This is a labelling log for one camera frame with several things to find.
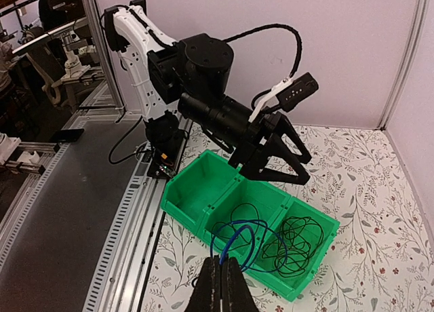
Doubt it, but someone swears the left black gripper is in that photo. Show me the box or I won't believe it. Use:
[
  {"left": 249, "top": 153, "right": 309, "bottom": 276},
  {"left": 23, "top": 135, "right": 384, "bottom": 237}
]
[{"left": 229, "top": 114, "right": 312, "bottom": 185}]

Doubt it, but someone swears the right aluminium frame post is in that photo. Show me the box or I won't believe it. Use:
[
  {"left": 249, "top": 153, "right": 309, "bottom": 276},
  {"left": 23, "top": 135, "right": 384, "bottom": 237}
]
[{"left": 376, "top": 0, "right": 431, "bottom": 131}]

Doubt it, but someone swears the front aluminium rail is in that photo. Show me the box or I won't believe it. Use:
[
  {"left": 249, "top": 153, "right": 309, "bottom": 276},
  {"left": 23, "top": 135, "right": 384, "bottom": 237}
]
[{"left": 1, "top": 90, "right": 165, "bottom": 311}]

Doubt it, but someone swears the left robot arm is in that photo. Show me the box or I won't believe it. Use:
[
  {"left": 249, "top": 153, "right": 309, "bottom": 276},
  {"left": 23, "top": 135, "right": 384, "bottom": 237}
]
[{"left": 100, "top": 0, "right": 319, "bottom": 184}]

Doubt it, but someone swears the thin black cable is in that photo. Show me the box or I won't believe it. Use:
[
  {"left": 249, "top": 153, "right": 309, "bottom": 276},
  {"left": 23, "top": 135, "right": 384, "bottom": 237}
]
[{"left": 260, "top": 216, "right": 325, "bottom": 278}]

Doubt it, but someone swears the blue cable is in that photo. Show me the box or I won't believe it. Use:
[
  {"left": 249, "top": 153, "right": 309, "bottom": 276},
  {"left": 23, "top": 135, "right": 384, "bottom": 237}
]
[{"left": 209, "top": 219, "right": 289, "bottom": 275}]

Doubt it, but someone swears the background lab furniture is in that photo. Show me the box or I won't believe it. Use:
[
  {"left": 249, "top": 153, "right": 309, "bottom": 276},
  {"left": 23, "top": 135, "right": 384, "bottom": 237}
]
[{"left": 1, "top": 0, "right": 104, "bottom": 174}]

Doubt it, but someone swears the green three-compartment bin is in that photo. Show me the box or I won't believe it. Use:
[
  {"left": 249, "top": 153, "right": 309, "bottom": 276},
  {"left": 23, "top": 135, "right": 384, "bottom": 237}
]
[{"left": 161, "top": 150, "right": 340, "bottom": 301}]

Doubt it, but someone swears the left aluminium frame post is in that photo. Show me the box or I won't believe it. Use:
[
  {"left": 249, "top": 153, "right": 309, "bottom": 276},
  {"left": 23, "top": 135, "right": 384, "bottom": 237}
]
[{"left": 82, "top": 0, "right": 125, "bottom": 114}]

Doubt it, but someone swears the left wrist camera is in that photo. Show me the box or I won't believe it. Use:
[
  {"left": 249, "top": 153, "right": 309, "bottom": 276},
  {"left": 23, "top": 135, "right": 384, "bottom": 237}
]
[{"left": 248, "top": 73, "right": 319, "bottom": 123}]

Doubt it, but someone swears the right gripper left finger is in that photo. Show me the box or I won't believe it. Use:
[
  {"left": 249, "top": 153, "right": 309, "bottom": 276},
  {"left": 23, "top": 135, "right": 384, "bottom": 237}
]
[{"left": 188, "top": 256, "right": 220, "bottom": 312}]

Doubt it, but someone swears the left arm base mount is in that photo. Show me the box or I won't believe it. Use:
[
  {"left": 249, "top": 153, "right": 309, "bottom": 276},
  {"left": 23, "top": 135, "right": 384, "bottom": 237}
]
[{"left": 146, "top": 149, "right": 177, "bottom": 180}]

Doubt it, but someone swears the floral patterned table mat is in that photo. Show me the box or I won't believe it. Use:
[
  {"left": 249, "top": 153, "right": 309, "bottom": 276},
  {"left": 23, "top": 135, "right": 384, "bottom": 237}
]
[{"left": 138, "top": 120, "right": 434, "bottom": 312}]

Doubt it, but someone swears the aluminium frame post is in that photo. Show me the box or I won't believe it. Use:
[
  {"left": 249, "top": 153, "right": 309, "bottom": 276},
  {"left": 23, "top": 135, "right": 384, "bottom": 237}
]
[
  {"left": 376, "top": 0, "right": 431, "bottom": 131},
  {"left": 82, "top": 0, "right": 125, "bottom": 114}
]

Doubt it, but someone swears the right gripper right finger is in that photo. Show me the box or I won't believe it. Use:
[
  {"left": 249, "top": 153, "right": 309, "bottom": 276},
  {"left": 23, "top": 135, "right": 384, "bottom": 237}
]
[{"left": 223, "top": 258, "right": 256, "bottom": 311}]

